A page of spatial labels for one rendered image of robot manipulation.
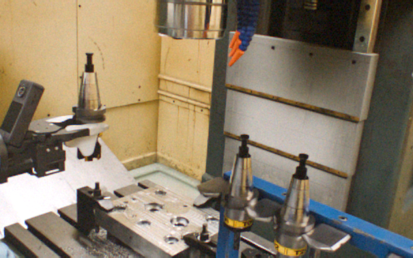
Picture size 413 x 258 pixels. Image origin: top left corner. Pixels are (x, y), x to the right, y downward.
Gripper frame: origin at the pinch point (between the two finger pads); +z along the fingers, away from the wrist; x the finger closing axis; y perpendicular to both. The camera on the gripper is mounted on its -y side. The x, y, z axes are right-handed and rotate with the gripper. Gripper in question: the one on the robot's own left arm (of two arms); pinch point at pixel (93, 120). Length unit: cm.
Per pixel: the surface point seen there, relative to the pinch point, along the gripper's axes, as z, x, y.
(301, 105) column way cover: 66, 7, 6
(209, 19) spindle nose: 21.5, 9.2, -19.8
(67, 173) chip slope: 42, -82, 51
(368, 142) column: 70, 27, 12
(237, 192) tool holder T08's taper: 6.9, 31.1, 6.0
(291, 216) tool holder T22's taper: 6.6, 41.9, 5.8
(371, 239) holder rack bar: 12, 52, 7
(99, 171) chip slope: 55, -79, 53
